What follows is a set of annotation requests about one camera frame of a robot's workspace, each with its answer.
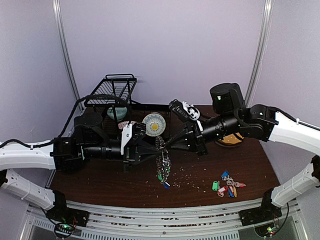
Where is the yellow dotted plate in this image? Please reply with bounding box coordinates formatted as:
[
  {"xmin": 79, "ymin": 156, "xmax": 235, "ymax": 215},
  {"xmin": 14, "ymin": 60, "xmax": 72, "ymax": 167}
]
[{"xmin": 215, "ymin": 133, "xmax": 244, "ymax": 148}]

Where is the pink patterned bowl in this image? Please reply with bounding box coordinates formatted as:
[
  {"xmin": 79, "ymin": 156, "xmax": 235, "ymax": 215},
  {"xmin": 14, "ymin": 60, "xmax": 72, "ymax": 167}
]
[{"xmin": 118, "ymin": 121, "xmax": 136, "ymax": 130}]

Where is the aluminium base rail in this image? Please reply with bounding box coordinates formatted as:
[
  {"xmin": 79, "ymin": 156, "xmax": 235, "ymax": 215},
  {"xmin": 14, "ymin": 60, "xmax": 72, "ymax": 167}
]
[{"xmin": 21, "ymin": 196, "xmax": 307, "ymax": 240}]

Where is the left circuit board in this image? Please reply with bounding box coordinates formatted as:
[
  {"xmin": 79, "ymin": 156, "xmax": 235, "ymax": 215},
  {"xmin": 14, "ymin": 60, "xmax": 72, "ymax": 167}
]
[{"xmin": 53, "ymin": 222, "xmax": 75, "ymax": 238}]

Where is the blue key tag on disc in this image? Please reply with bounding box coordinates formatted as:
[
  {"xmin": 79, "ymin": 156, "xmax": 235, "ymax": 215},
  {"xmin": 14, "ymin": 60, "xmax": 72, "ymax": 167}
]
[{"xmin": 163, "ymin": 182, "xmax": 170, "ymax": 190}]

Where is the circuit board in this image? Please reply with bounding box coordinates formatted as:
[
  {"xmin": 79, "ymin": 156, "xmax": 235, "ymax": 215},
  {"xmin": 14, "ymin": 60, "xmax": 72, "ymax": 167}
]
[
  {"xmin": 53, "ymin": 222, "xmax": 75, "ymax": 238},
  {"xmin": 255, "ymin": 224, "xmax": 279, "ymax": 238}
]

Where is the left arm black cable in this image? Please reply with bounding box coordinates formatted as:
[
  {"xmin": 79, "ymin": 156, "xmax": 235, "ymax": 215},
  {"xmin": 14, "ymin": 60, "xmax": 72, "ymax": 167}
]
[{"xmin": 0, "ymin": 94, "xmax": 133, "ymax": 151}]

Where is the teal ceramic bowl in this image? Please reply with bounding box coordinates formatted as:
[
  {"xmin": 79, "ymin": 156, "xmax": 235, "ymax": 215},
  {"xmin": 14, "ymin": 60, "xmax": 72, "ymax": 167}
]
[{"xmin": 107, "ymin": 107, "xmax": 128, "ymax": 122}]

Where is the right aluminium frame post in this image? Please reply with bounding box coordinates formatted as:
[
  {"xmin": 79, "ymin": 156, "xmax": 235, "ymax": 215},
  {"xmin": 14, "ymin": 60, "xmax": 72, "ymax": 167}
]
[{"xmin": 245, "ymin": 0, "xmax": 274, "ymax": 106}]

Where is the green key tag in pile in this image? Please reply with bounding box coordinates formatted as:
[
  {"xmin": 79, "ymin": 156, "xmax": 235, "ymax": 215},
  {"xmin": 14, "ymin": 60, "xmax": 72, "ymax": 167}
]
[{"xmin": 212, "ymin": 181, "xmax": 220, "ymax": 192}]

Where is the red headed silver key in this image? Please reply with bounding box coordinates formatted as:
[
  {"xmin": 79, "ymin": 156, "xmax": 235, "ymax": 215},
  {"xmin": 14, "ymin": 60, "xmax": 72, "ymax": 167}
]
[{"xmin": 234, "ymin": 182, "xmax": 246, "ymax": 188}]

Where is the aluminium frame post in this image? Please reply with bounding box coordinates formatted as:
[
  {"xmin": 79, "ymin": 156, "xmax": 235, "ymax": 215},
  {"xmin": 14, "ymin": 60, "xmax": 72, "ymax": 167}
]
[
  {"xmin": 245, "ymin": 0, "xmax": 274, "ymax": 106},
  {"xmin": 52, "ymin": 0, "xmax": 80, "ymax": 101}
]

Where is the black wire dish rack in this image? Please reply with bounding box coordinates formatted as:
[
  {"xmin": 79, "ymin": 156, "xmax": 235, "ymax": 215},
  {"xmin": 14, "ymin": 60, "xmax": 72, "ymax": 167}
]
[{"xmin": 84, "ymin": 73, "xmax": 171, "ymax": 140}]

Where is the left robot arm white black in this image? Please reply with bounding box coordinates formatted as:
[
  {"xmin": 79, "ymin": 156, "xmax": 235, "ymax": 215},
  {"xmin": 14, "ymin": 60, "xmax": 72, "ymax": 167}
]
[{"xmin": 0, "ymin": 112, "xmax": 161, "ymax": 229}]

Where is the red key tag in pile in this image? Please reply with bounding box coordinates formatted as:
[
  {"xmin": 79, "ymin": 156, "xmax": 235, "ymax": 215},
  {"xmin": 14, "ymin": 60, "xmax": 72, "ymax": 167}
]
[{"xmin": 217, "ymin": 186, "xmax": 228, "ymax": 198}]

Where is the left aluminium frame post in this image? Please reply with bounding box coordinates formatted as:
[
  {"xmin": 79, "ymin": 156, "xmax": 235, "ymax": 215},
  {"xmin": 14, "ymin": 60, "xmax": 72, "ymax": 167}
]
[{"xmin": 52, "ymin": 0, "xmax": 80, "ymax": 101}]

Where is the blue key tag in pile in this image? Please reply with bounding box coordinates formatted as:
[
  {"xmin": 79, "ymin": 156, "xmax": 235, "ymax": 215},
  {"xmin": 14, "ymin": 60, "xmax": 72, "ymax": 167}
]
[{"xmin": 221, "ymin": 170, "xmax": 229, "ymax": 181}]

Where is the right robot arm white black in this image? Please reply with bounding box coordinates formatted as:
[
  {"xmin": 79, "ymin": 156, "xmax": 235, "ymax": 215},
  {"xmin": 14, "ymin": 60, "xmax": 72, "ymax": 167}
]
[{"xmin": 165, "ymin": 83, "xmax": 320, "ymax": 226}]

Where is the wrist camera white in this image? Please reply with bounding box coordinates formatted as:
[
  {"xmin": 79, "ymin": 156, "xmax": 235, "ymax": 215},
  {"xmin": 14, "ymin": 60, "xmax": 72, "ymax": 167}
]
[
  {"xmin": 120, "ymin": 123, "xmax": 133, "ymax": 155},
  {"xmin": 169, "ymin": 99, "xmax": 204, "ymax": 132}
]

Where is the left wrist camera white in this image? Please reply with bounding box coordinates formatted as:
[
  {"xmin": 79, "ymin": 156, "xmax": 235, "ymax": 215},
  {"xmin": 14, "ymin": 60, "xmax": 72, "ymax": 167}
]
[{"xmin": 120, "ymin": 123, "xmax": 133, "ymax": 155}]

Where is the blue yellow patterned plate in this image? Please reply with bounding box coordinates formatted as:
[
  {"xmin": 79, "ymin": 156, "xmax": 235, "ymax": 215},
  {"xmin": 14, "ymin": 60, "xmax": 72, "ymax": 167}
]
[{"xmin": 142, "ymin": 112, "xmax": 167, "ymax": 137}]

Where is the right circuit board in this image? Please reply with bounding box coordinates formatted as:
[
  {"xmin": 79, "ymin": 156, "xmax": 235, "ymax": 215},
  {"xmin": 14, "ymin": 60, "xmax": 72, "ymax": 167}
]
[{"xmin": 255, "ymin": 224, "xmax": 279, "ymax": 238}]

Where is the black keyring disc with rings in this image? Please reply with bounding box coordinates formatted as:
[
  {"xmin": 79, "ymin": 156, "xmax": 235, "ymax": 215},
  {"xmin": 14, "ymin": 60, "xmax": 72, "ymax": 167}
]
[{"xmin": 155, "ymin": 135, "xmax": 172, "ymax": 186}]

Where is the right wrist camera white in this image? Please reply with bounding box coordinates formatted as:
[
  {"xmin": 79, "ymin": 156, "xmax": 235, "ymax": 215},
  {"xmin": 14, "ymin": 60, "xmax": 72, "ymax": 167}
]
[{"xmin": 169, "ymin": 99, "xmax": 204, "ymax": 132}]

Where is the yellow key tag in pile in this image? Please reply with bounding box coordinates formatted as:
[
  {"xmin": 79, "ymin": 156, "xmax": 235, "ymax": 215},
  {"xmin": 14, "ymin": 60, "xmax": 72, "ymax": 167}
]
[{"xmin": 232, "ymin": 186, "xmax": 238, "ymax": 198}]

